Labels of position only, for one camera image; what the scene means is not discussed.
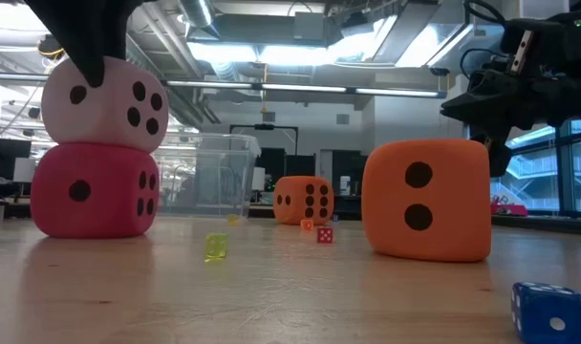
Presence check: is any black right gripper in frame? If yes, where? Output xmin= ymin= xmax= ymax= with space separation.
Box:
xmin=440 ymin=61 xmax=581 ymax=179

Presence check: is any light pink foam die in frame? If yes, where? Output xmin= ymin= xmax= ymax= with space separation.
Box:
xmin=40 ymin=55 xmax=170 ymax=154

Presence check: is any orange foam die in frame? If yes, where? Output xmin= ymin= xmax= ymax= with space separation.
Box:
xmin=272 ymin=175 xmax=335 ymax=226
xmin=360 ymin=138 xmax=493 ymax=264

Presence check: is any red foam die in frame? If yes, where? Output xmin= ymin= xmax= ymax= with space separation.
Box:
xmin=30 ymin=141 xmax=159 ymax=239

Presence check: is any small yellow-green clear die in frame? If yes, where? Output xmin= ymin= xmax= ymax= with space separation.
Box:
xmin=204 ymin=232 xmax=229 ymax=263

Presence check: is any black hanging dome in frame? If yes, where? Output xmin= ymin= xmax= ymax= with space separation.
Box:
xmin=36 ymin=33 xmax=66 ymax=61

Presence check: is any black framed window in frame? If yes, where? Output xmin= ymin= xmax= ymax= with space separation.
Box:
xmin=490 ymin=118 xmax=581 ymax=216

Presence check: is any red tray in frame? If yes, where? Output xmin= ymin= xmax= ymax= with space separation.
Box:
xmin=490 ymin=203 xmax=529 ymax=217

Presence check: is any clear plastic bin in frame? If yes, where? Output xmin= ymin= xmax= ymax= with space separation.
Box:
xmin=151 ymin=132 xmax=262 ymax=221

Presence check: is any black workbench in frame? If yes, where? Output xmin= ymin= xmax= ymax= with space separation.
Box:
xmin=0 ymin=193 xmax=33 ymax=222

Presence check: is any black metal gantry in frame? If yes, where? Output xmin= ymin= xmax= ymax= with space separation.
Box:
xmin=229 ymin=123 xmax=300 ymax=157

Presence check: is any long ceiling light bar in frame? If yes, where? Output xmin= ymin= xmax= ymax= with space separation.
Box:
xmin=164 ymin=79 xmax=447 ymax=99

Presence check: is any grey ceiling box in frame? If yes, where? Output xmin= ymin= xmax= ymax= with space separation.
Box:
xmin=293 ymin=11 xmax=326 ymax=42

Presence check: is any black computer monitor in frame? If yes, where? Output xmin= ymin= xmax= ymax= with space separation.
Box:
xmin=260 ymin=146 xmax=316 ymax=179

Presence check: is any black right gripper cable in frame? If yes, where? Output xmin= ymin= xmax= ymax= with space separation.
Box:
xmin=460 ymin=0 xmax=507 ymax=80

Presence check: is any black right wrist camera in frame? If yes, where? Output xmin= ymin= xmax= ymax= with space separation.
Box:
xmin=502 ymin=17 xmax=536 ymax=75

